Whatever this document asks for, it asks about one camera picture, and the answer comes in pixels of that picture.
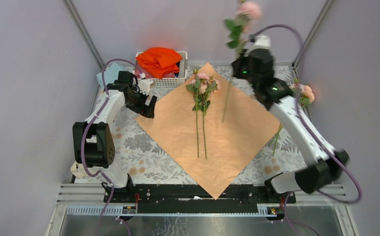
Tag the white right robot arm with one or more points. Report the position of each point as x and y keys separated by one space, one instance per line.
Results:
x=324 y=162

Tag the white plastic basket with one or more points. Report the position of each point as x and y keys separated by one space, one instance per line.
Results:
x=178 y=78

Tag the green and orange wrapping paper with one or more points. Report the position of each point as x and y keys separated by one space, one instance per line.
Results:
x=213 y=148

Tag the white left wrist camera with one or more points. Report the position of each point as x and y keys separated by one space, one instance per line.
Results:
x=145 y=85

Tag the cream ribbon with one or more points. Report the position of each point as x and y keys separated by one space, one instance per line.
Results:
x=78 y=170

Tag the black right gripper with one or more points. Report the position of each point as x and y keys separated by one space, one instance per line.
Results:
x=242 y=65

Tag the light blue folded towel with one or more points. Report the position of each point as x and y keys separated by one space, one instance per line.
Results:
x=110 y=74

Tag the orange cloth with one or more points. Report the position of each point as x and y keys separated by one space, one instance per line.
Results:
x=160 y=62

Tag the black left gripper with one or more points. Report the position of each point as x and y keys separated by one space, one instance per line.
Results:
x=145 y=106

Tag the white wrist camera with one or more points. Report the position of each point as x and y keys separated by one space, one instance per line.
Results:
x=145 y=85
x=260 y=42

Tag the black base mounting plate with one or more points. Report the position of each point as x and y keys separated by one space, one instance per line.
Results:
x=188 y=199

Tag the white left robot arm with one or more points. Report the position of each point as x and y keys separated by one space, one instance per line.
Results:
x=94 y=147

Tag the pink cloth in basket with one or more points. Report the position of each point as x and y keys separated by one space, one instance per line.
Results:
x=144 y=74

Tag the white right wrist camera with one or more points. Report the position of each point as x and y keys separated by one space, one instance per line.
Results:
x=260 y=42

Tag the pink fake flower stem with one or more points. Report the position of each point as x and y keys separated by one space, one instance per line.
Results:
x=193 y=87
x=306 y=97
x=247 y=13
x=208 y=85

